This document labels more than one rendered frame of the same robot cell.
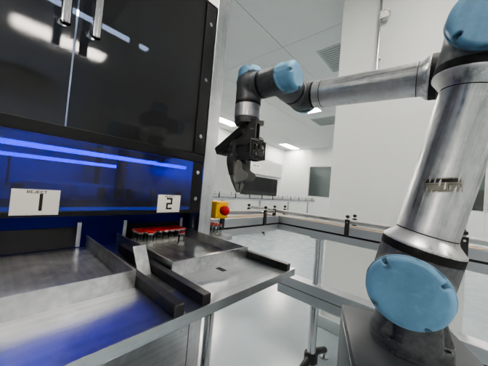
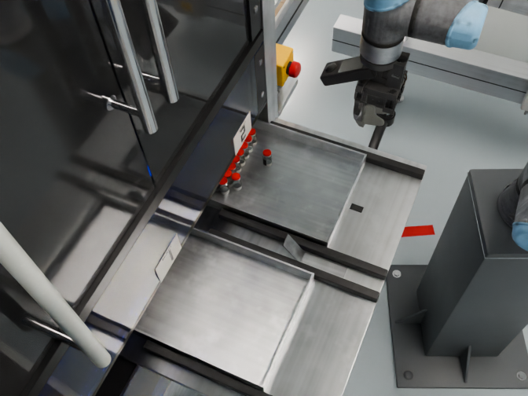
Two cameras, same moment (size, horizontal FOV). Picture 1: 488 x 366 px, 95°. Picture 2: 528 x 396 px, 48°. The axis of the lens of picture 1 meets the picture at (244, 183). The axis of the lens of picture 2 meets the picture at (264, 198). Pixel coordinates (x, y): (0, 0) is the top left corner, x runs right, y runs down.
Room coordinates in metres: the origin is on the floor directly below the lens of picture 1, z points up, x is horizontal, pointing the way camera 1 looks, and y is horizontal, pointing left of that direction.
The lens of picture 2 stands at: (-0.04, 0.42, 2.05)
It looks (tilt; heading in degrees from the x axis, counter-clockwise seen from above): 57 degrees down; 346
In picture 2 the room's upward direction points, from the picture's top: 4 degrees counter-clockwise
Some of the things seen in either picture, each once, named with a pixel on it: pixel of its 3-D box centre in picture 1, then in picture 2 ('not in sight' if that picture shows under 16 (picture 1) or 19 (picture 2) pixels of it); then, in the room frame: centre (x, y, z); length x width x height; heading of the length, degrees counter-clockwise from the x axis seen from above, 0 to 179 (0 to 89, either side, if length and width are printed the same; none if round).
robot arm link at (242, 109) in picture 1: (247, 114); (382, 42); (0.66, 0.01, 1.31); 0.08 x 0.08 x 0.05
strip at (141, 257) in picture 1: (152, 266); (315, 256); (0.49, 0.18, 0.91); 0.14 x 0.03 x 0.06; 49
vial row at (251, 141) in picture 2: (163, 235); (238, 160); (0.79, 0.27, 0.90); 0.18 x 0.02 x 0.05; 138
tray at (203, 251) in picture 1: (180, 245); (280, 177); (0.72, 0.18, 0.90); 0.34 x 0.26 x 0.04; 48
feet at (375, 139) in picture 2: (310, 364); (383, 122); (1.39, -0.50, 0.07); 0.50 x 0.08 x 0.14; 138
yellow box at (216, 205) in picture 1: (217, 209); (276, 64); (0.98, 0.11, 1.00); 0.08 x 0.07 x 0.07; 48
